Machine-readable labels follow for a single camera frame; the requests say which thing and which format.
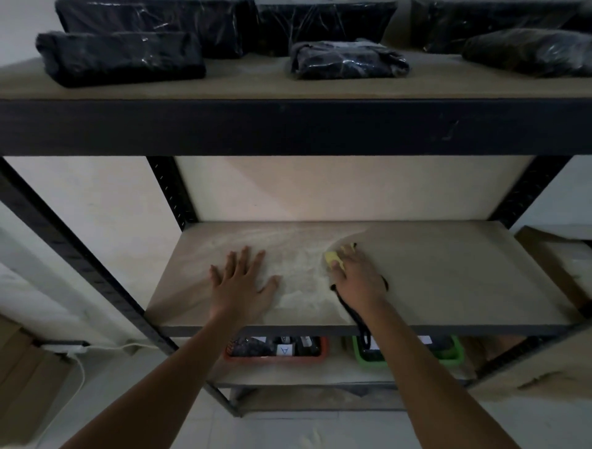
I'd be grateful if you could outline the person's left hand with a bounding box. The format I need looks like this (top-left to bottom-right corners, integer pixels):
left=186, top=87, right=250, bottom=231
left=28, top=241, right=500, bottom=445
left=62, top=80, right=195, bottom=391
left=209, top=246, right=282, bottom=323

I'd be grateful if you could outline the red plastic basket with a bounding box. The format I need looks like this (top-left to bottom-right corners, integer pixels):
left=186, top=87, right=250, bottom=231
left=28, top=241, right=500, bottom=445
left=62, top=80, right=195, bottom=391
left=225, top=336, right=330, bottom=362

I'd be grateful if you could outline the brown cardboard box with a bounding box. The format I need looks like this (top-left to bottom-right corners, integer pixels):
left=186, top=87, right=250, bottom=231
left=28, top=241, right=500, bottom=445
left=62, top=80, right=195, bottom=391
left=515, top=225, right=592, bottom=320

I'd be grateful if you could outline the black metal shelving rack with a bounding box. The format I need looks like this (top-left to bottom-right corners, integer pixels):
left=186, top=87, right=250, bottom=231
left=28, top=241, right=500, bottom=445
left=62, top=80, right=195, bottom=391
left=0, top=51, right=592, bottom=419

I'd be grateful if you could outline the green plastic basket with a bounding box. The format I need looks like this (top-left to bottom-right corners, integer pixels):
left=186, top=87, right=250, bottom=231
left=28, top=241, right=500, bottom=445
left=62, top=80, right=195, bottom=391
left=352, top=335, right=465, bottom=369

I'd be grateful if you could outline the wooden side shelf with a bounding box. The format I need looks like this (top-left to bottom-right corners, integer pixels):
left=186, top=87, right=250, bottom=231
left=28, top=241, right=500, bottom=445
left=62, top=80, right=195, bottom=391
left=472, top=324, right=592, bottom=404

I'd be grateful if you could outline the person's right hand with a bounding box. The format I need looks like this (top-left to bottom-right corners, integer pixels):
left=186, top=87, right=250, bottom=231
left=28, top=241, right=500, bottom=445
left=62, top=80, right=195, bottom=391
left=329, top=245, right=389, bottom=310

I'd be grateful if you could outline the person's left forearm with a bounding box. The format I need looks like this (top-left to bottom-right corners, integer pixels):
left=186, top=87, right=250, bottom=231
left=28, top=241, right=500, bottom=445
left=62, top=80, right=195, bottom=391
left=59, top=305, right=265, bottom=449

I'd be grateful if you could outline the person's right forearm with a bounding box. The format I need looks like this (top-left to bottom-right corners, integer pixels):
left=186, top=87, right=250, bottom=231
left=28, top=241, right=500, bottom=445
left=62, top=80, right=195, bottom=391
left=344, top=296, right=522, bottom=449

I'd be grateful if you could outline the row of black wrapped packages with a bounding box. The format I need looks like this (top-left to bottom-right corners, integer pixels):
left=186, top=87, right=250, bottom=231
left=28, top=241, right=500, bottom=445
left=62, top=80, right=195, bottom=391
left=35, top=0, right=592, bottom=89

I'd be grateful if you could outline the black strap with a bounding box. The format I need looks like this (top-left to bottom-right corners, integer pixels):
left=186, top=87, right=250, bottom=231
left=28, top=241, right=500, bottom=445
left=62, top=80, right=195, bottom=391
left=329, top=276, right=390, bottom=351

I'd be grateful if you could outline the white cable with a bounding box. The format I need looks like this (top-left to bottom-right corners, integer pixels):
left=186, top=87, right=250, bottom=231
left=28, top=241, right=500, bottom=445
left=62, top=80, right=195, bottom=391
left=65, top=341, right=155, bottom=419

